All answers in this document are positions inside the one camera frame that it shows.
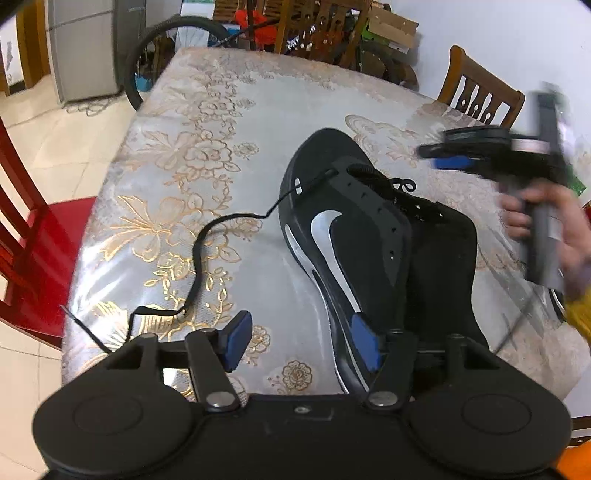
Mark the black bicycle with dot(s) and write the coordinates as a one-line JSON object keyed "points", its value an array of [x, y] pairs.
{"points": [[134, 64]]}

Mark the orange garment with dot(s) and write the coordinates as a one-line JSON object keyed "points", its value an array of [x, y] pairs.
{"points": [[577, 318]]}

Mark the red wooden chair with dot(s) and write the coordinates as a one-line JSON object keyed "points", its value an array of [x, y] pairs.
{"points": [[46, 240]]}

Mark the silver refrigerator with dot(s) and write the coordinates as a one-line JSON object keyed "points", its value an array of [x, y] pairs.
{"points": [[83, 46]]}

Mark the cardboard box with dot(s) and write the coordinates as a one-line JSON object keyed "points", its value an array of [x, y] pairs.
{"points": [[392, 25]]}

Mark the black shoelace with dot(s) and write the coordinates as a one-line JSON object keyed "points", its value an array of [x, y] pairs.
{"points": [[196, 263]]}

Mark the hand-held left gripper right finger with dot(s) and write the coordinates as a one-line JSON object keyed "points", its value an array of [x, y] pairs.
{"points": [[364, 344]]}

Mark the person's right hand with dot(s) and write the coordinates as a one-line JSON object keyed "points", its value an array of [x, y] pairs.
{"points": [[575, 240]]}

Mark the wooden door frame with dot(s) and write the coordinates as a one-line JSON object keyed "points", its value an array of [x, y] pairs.
{"points": [[34, 41]]}

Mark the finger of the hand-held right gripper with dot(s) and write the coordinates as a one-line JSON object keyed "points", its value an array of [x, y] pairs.
{"points": [[450, 162]]}

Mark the red plastic bag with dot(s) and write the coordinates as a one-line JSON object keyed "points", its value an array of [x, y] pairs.
{"points": [[256, 27]]}

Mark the brown wooden chair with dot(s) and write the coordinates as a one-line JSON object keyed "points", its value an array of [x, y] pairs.
{"points": [[323, 27], [455, 74]]}

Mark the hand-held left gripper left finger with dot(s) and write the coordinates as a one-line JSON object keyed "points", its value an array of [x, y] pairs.
{"points": [[238, 339]]}

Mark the black sneaker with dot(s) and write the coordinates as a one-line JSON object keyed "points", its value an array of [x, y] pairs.
{"points": [[364, 240]]}

